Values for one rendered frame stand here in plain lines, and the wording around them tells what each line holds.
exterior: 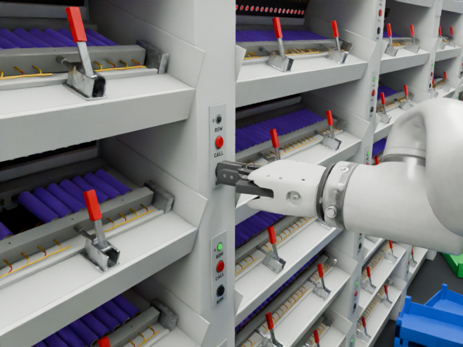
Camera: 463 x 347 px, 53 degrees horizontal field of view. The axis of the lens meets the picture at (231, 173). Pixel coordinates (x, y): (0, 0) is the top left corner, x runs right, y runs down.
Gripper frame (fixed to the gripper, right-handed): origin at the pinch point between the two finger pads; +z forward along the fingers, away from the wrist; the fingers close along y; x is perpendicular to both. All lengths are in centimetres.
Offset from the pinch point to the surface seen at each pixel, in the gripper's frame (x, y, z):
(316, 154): -6.6, 41.0, 4.7
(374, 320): -86, 106, 5
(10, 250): -2.8, -29.4, 8.7
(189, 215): -5.8, -5.1, 3.9
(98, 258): -5.6, -21.8, 4.0
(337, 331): -66, 64, 5
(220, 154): 2.5, 0.2, 2.1
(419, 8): 28, 135, 8
